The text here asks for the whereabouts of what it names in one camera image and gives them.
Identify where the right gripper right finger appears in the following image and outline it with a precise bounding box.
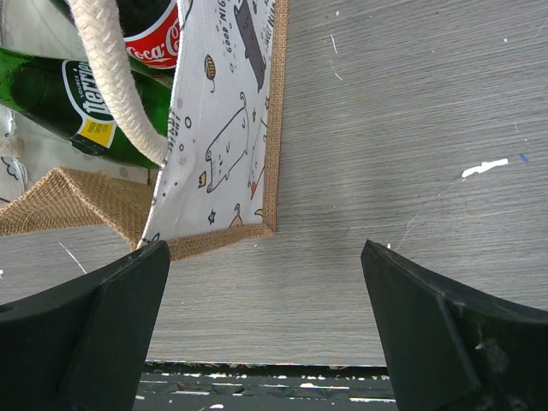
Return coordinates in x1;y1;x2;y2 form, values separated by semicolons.
360;241;547;410

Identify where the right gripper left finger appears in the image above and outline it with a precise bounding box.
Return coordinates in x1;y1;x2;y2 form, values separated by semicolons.
1;241;170;410

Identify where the canvas tote bag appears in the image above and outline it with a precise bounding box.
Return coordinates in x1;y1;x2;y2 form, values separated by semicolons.
1;1;289;260

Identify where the green bottle yellow label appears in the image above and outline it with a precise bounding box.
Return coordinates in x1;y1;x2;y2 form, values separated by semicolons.
1;47;158;170

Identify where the cola glass bottle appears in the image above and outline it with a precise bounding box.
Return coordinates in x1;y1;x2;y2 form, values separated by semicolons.
116;1;181;71

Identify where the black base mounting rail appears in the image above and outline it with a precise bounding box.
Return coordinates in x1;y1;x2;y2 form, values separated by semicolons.
133;361;397;410

